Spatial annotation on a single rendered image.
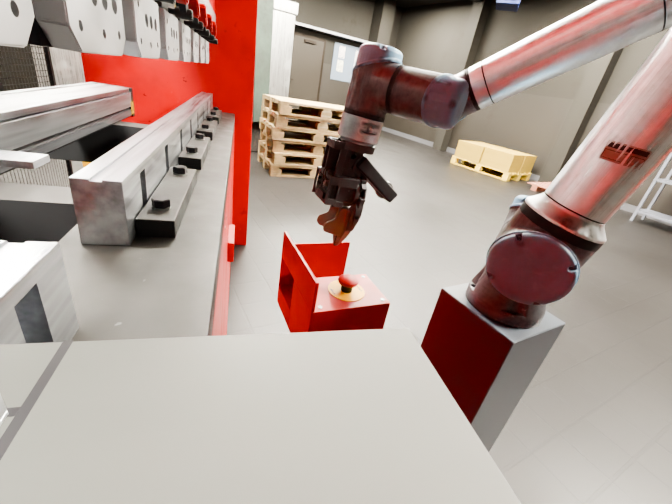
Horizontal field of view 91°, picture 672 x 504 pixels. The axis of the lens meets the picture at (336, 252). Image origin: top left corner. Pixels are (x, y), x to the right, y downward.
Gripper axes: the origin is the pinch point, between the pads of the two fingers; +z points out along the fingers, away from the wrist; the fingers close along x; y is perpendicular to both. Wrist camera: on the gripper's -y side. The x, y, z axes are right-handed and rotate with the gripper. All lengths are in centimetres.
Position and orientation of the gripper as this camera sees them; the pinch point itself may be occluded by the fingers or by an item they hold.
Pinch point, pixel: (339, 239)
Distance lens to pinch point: 70.2
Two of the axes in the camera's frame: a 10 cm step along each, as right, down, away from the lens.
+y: -8.9, -0.4, -4.5
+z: -2.4, 8.8, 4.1
